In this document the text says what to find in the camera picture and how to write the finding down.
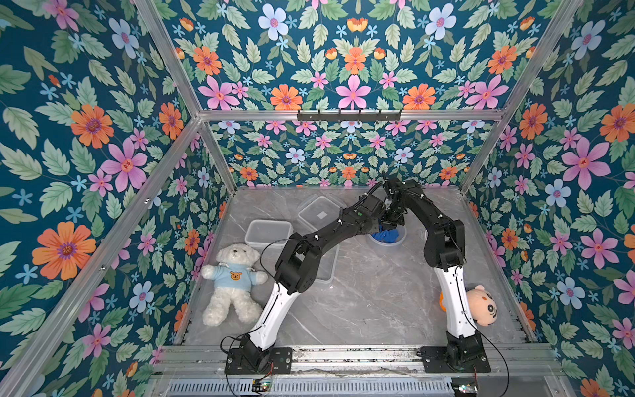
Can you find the orange pink plush doll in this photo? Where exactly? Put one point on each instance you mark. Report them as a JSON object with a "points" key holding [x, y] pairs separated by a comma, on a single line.
{"points": [[483, 308]]}

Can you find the black wall hook rail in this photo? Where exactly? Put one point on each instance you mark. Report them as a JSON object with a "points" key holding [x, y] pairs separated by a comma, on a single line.
{"points": [[349, 116]]}

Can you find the white teddy bear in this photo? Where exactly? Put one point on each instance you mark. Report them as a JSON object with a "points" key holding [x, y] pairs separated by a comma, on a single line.
{"points": [[233, 278]]}

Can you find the aluminium front rail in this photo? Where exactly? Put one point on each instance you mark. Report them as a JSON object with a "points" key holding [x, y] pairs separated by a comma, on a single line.
{"points": [[530, 359]]}

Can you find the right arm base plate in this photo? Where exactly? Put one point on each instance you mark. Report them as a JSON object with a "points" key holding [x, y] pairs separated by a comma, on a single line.
{"points": [[451, 360]]}

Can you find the square clear lunch box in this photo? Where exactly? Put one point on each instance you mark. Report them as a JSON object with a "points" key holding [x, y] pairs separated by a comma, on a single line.
{"points": [[327, 265]]}

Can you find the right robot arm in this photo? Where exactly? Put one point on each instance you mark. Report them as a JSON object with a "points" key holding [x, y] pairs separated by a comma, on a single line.
{"points": [[444, 251]]}

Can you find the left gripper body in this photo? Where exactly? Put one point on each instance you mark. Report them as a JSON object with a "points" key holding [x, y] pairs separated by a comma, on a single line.
{"points": [[372, 225]]}

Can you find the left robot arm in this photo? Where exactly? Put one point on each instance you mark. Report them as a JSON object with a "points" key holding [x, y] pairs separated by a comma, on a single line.
{"points": [[296, 270]]}

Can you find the rectangular clear lunch box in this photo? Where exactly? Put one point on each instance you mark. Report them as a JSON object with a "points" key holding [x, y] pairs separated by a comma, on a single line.
{"points": [[262, 233]]}

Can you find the blue cleaning cloth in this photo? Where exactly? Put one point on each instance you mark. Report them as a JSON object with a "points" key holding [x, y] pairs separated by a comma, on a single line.
{"points": [[386, 236]]}

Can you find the square clear lunch box lid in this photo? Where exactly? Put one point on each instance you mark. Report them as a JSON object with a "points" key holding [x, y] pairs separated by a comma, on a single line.
{"points": [[317, 211]]}

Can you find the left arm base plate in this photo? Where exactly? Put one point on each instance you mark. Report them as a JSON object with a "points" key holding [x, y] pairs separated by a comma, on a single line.
{"points": [[277, 360]]}

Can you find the round clear lunch box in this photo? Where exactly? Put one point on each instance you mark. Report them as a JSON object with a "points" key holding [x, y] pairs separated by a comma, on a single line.
{"points": [[403, 234]]}

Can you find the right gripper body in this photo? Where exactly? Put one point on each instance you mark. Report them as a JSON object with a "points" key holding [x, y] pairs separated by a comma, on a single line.
{"points": [[393, 215]]}

